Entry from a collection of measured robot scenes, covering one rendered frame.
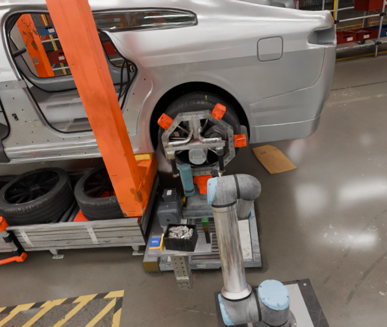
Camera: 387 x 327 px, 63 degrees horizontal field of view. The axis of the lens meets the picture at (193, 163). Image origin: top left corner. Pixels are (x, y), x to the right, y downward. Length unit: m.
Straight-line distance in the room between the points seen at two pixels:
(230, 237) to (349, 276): 1.33
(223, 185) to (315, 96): 1.28
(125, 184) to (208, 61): 1.03
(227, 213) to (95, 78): 1.05
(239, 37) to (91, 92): 1.03
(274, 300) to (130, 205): 1.21
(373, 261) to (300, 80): 1.43
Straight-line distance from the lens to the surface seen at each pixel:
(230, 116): 2.39
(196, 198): 2.91
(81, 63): 1.92
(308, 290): 2.17
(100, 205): 2.72
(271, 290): 1.69
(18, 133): 3.06
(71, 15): 1.87
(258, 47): 2.30
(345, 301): 2.53
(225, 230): 1.50
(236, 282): 1.62
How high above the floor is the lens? 2.07
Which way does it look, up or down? 33 degrees down
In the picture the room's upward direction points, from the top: 10 degrees counter-clockwise
